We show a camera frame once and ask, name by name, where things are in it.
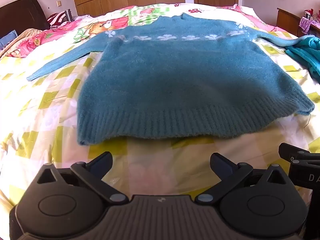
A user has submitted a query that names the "beige blanket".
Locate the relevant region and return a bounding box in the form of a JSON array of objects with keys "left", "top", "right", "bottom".
[{"left": 0, "top": 28, "right": 43, "bottom": 58}]

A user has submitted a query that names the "dark wooden headboard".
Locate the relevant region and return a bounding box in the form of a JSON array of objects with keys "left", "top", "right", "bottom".
[{"left": 0, "top": 0, "right": 50, "bottom": 39}]

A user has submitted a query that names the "teal knitted sweater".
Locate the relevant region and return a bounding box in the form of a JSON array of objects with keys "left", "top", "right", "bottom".
[{"left": 26, "top": 12, "right": 315, "bottom": 146}]

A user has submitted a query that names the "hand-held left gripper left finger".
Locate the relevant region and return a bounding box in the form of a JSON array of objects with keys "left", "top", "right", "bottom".
[{"left": 36, "top": 152, "right": 129, "bottom": 204}]

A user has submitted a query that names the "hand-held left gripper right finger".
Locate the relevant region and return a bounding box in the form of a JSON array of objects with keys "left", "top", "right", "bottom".
[{"left": 195, "top": 152, "right": 291, "bottom": 204}]

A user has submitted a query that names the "printed checked quilt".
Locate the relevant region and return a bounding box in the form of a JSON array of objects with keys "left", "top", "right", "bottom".
[{"left": 0, "top": 2, "right": 320, "bottom": 230}]

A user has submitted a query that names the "wooden nightstand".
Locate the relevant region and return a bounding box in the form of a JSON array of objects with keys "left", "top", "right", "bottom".
[{"left": 276, "top": 8, "right": 320, "bottom": 38}]

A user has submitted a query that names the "red striped pillow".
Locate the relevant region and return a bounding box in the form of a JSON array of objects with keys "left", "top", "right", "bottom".
[{"left": 47, "top": 12, "right": 68, "bottom": 27}]

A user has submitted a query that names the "blue pillow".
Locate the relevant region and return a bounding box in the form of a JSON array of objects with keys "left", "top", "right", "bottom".
[{"left": 0, "top": 30, "right": 19, "bottom": 47}]

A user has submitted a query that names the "teal fleece garment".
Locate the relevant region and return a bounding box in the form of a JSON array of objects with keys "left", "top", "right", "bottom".
[{"left": 285, "top": 35, "right": 320, "bottom": 84}]

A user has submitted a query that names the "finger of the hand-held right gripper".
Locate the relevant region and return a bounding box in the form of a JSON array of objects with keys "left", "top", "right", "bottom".
[{"left": 278, "top": 142, "right": 320, "bottom": 165}]

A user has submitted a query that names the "purple patterned cloth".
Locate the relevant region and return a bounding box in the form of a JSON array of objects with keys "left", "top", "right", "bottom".
[{"left": 299, "top": 17, "right": 320, "bottom": 34}]

